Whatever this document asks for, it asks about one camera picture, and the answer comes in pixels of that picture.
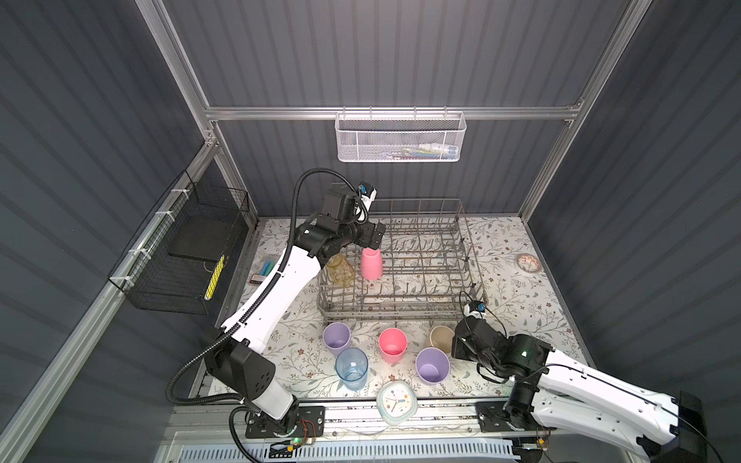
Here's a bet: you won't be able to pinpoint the pink cup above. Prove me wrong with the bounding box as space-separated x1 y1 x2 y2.
378 328 408 365
361 248 383 281

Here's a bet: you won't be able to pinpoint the beige cup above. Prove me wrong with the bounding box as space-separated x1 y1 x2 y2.
426 325 455 355

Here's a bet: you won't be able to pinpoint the clear amber glass cup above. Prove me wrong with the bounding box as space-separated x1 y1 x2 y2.
325 254 355 289

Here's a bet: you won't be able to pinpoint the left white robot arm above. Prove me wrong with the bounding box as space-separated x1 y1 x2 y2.
165 168 386 422

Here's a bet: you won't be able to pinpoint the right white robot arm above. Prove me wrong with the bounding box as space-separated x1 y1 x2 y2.
452 316 711 462

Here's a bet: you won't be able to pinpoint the small patterned dish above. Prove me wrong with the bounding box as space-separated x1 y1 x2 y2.
515 253 542 274

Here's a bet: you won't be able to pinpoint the lilac cup front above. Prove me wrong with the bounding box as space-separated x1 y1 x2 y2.
415 347 451 384

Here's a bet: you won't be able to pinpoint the lilac cup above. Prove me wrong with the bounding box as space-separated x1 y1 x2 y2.
415 347 451 384
322 322 351 357

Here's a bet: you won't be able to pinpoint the white mint clock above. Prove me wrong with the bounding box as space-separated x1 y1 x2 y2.
376 381 418 426

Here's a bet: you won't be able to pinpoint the items in white basket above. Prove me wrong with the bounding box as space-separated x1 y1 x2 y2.
382 143 459 162

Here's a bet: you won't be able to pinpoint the coloured marker pack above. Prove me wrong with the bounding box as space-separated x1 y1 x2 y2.
249 256 278 285

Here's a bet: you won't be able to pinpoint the lilac cup left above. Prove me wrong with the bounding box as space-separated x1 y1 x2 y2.
322 322 351 357

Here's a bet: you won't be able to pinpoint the clear blue cup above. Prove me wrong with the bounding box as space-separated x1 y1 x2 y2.
335 347 370 391

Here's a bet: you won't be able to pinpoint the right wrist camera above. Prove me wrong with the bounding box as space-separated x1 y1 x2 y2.
462 300 486 319

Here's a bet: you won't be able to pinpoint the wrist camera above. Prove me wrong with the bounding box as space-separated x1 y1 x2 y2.
358 181 377 212
462 300 486 319

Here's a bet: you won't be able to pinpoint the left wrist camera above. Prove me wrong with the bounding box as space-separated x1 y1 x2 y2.
358 181 377 212

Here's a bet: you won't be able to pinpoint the grey wire dish rack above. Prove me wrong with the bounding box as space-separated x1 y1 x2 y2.
318 198 488 323

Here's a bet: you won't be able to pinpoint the white mesh wall basket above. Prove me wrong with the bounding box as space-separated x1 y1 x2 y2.
334 111 467 163

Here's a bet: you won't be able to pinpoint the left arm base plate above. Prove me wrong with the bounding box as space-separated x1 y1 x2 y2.
244 404 326 439

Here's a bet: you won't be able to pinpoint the black wire wall basket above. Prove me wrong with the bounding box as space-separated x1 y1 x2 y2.
109 174 257 316

